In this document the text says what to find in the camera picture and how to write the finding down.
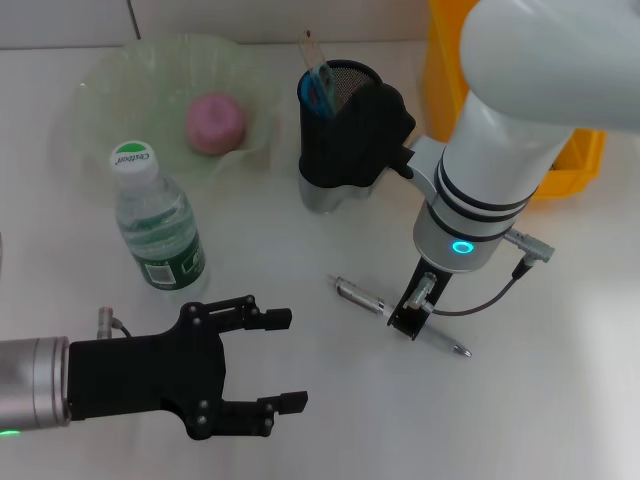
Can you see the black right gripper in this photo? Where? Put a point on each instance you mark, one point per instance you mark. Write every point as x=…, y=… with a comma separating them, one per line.
x=412, y=320

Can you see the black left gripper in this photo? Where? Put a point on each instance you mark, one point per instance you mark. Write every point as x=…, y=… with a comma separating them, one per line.
x=145, y=375

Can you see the clear grey ballpoint pen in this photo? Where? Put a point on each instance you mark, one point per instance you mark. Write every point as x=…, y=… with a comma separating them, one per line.
x=360, y=296

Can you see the clear green-label water bottle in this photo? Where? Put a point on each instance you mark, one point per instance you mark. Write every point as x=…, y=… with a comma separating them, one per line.
x=155, y=235

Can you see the blue teal sheathed scissors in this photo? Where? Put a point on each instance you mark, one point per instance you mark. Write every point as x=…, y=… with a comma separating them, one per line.
x=320, y=92

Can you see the pink peach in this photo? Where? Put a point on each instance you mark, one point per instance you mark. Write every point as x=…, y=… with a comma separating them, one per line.
x=215, y=125

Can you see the transparent plastic ruler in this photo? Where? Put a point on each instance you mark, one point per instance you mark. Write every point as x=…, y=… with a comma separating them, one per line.
x=312, y=52

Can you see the black mesh pen holder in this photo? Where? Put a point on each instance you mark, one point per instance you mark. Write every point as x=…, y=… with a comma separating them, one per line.
x=320, y=135

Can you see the translucent green fruit plate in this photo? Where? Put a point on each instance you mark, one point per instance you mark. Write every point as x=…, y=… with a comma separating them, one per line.
x=150, y=75

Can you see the yellow plastic bin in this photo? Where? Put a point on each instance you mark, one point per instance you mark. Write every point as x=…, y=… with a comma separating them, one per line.
x=445, y=75

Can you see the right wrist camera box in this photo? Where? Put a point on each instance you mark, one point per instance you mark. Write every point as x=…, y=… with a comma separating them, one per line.
x=360, y=145

